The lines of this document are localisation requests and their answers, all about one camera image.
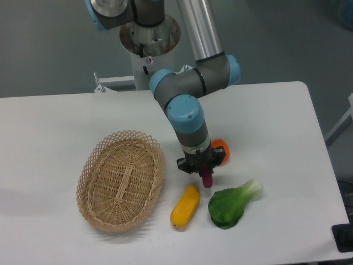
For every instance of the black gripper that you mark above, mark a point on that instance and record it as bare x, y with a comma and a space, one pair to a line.
202, 162

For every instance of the purple sweet potato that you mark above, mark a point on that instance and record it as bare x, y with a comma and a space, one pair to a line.
206, 175

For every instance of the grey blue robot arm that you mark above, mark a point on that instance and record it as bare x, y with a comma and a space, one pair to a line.
178, 94

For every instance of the orange tangerine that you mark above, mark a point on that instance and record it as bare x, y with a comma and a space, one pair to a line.
221, 143

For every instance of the yellow mango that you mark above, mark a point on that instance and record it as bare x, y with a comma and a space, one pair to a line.
186, 207

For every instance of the green bok choy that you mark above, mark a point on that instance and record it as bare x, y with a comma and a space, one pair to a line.
226, 207

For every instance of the woven wicker basket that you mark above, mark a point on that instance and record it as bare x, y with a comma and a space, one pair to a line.
121, 181

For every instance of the black device at table edge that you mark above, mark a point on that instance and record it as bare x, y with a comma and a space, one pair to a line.
343, 237

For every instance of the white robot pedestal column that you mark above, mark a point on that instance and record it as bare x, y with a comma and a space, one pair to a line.
150, 49

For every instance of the white metal base frame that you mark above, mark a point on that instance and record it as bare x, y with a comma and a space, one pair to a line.
121, 81

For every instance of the white frame right edge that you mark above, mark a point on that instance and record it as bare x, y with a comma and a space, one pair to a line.
340, 126

